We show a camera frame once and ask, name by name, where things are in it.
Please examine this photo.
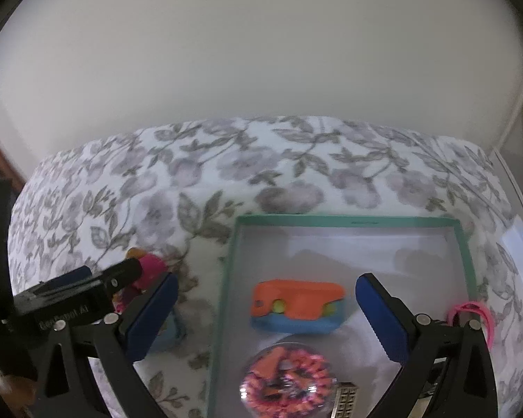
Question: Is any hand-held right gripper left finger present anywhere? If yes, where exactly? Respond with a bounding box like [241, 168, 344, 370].
[32, 272, 179, 418]

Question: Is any pink doll figure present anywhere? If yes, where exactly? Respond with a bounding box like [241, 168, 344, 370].
[113, 247, 168, 314]

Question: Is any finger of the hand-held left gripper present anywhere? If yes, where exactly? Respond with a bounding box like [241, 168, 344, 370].
[26, 265, 94, 296]
[99, 257, 143, 302]

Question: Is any grey floral blanket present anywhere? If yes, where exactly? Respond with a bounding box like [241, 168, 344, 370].
[6, 115, 523, 418]

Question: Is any clear case of orange hair ties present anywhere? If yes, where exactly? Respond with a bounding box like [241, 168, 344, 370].
[240, 342, 333, 418]

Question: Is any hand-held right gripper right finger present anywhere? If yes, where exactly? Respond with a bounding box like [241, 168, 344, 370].
[355, 273, 498, 418]

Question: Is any pink cord loop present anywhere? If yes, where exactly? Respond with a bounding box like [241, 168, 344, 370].
[448, 302, 494, 349]

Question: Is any orange and blue folding toy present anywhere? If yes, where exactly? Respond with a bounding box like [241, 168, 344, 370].
[250, 279, 346, 335]

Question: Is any gold and black patterned box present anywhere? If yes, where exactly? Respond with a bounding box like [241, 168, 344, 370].
[330, 382, 359, 418]

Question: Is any teal-rimmed white tray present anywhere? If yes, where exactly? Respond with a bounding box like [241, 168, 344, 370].
[207, 214, 479, 418]

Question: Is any white power device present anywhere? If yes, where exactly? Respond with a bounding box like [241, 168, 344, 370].
[500, 218, 523, 290]

